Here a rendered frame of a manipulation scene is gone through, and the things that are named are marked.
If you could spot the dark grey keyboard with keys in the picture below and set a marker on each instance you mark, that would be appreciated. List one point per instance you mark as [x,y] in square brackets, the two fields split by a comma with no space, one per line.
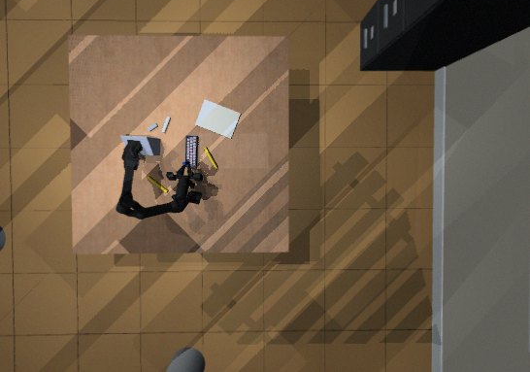
[191,149]

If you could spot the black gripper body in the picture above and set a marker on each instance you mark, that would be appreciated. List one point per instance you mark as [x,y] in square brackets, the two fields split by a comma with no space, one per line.
[184,179]

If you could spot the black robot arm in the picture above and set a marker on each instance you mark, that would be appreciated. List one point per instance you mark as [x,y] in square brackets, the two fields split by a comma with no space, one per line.
[131,162]

